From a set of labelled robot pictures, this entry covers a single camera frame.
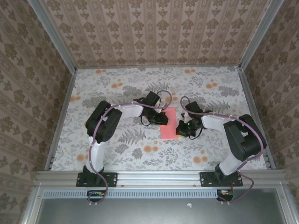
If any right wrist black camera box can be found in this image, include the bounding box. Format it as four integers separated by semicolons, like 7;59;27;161
185;102;203;115

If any small electronics board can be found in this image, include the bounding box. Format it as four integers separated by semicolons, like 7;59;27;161
217;189;234;201
87;190;106;203

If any floral patterned table cover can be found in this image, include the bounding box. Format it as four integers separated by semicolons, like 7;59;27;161
50;66;268;171

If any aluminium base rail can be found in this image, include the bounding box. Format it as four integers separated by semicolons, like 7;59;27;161
35;169;290;187

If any pink paper sheet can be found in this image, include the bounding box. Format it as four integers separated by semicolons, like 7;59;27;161
160;106;181;140

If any thin aluminium edge rail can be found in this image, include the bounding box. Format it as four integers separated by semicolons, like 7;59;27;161
76;66;241;70

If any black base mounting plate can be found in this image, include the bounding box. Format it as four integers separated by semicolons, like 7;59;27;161
199;172;243;188
76;172;118;188

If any aluminium side rail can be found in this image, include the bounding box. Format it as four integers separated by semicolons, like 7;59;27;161
237;66;276;170
44;70;78;171

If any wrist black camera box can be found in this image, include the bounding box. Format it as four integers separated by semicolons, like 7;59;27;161
145;91;161;107
185;102;203;115

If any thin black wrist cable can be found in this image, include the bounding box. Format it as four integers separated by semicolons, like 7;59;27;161
188;127;203;140
139;115;151;128

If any grey slotted cable duct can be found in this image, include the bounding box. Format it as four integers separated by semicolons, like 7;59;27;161
43;189;219;199

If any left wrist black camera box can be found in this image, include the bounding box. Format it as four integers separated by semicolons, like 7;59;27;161
145;91;161;107

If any aluminium frame post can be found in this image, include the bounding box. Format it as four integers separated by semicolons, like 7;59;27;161
27;0;78;73
238;0;285;70

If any grey metal sheet panel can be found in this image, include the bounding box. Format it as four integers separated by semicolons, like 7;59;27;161
37;198;287;224

